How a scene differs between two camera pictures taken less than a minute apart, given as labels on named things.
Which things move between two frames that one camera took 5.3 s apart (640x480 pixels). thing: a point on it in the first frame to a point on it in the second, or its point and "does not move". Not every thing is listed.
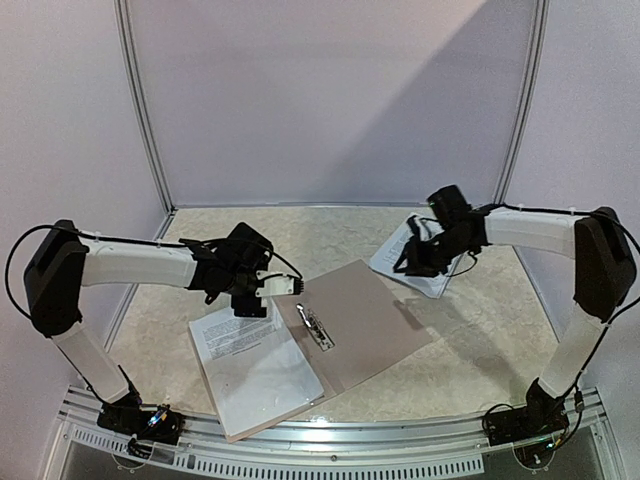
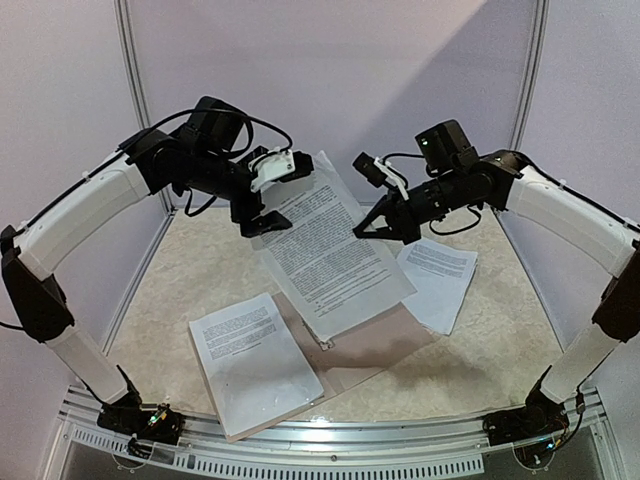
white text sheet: x=252 y=367 does not move
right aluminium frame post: x=528 y=101 does not move
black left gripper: x=244 y=308 to x=242 y=213
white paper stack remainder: x=387 y=259 to x=440 y=276
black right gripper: x=420 y=253 to x=403 y=220
